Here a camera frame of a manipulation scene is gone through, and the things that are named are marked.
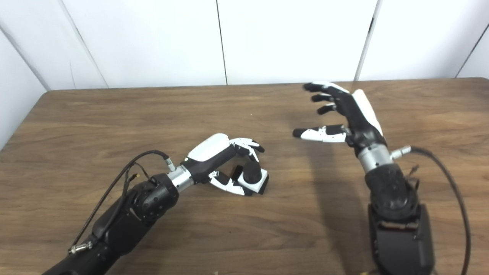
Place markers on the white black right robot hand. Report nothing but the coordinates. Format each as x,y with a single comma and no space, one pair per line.
361,122

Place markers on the white square piece with hole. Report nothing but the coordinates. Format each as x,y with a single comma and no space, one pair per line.
259,184

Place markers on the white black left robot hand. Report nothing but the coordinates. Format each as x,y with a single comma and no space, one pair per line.
210,151

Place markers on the black peg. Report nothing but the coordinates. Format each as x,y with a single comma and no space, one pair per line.
252,172

